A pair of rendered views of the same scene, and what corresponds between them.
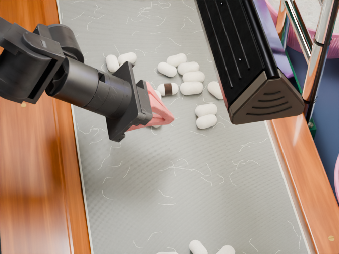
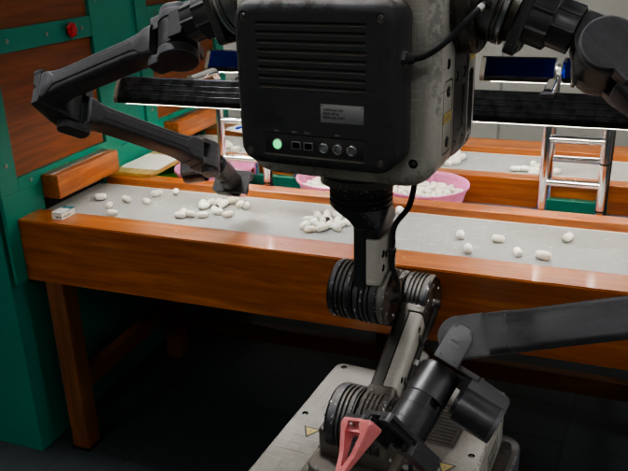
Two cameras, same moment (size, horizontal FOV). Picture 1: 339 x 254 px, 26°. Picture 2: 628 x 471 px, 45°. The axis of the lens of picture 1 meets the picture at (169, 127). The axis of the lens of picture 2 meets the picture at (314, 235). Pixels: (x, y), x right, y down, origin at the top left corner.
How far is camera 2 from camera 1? 1.71 m
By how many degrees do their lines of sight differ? 54
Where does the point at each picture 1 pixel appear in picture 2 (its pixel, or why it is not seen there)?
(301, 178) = (304, 192)
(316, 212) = (322, 193)
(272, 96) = not seen: hidden behind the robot
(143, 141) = (235, 221)
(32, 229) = (252, 240)
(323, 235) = not seen: hidden behind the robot
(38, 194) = (235, 235)
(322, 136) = not seen: hidden behind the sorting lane
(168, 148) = (247, 217)
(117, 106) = (238, 175)
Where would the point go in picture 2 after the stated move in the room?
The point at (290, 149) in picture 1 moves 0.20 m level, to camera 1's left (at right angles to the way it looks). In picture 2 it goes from (287, 191) to (249, 211)
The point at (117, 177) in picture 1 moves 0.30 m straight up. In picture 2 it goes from (246, 228) to (239, 120)
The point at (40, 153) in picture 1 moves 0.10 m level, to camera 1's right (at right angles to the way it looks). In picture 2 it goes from (211, 232) to (235, 220)
